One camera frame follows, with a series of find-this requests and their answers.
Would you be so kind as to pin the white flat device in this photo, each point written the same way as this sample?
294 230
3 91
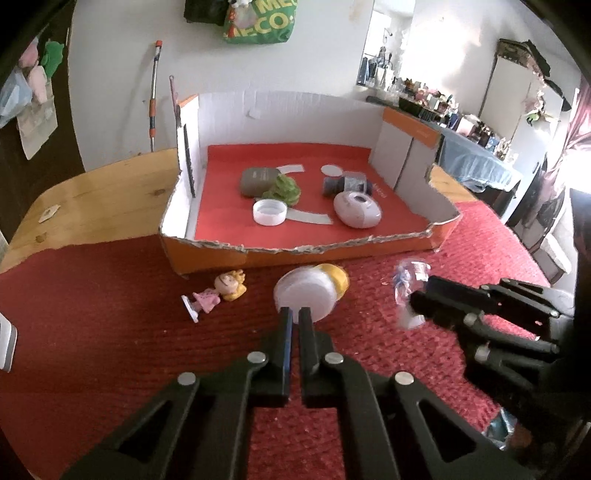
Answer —
5 344

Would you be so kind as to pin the white paper sheet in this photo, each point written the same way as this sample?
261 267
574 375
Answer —
37 131

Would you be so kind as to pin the green shopping bag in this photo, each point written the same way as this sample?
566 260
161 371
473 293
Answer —
263 23

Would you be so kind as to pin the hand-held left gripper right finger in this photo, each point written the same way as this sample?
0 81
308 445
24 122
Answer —
305 341

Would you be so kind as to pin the orange and white cardboard box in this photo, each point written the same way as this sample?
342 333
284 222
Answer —
221 184

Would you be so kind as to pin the small white lid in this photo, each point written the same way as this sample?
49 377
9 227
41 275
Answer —
269 213

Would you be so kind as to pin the white plastic jar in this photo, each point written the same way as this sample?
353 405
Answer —
358 212

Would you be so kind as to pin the pink plush toy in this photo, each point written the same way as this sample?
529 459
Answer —
34 69

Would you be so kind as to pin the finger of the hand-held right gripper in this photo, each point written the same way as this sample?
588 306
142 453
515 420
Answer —
455 288
434 307

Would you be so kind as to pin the thin pink stick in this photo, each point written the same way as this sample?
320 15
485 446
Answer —
173 97

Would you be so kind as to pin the pink curtain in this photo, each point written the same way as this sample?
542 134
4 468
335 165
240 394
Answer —
577 124

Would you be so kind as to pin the red tablecloth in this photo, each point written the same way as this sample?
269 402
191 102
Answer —
92 323

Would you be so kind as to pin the pink doll figure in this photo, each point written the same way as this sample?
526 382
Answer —
207 297

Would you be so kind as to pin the white wardrobe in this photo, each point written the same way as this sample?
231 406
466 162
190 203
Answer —
508 87

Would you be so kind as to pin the small paper tag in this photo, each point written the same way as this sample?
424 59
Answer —
50 213

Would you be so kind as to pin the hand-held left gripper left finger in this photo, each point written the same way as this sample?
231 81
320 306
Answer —
285 341

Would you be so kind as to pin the blue plastic sheet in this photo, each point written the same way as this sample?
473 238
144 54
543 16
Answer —
503 427

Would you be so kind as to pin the row of small bottles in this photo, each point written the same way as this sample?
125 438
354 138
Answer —
415 92

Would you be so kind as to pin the light blue plastic bag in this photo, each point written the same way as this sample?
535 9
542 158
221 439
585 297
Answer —
14 99

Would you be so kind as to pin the green plush toy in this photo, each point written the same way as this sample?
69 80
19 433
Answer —
53 57

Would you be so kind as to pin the dark bag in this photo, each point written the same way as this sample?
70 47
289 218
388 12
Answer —
205 9

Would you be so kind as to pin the dark blue bottle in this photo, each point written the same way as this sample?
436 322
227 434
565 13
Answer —
334 187

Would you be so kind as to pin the blue cloth covered table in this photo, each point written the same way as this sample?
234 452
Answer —
475 161

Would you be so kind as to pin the yellow plastic cup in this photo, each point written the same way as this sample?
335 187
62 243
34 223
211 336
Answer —
339 277

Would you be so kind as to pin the green crocheted cloth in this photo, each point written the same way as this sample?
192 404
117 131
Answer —
285 189

